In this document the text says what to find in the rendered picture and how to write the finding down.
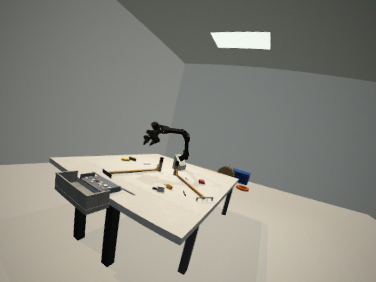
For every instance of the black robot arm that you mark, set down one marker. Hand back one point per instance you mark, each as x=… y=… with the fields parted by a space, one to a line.
x=165 y=130

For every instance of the tan wooden pole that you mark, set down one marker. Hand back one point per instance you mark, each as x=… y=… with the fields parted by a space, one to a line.
x=158 y=169

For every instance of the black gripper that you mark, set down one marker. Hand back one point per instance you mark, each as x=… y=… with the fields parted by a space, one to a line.
x=154 y=139

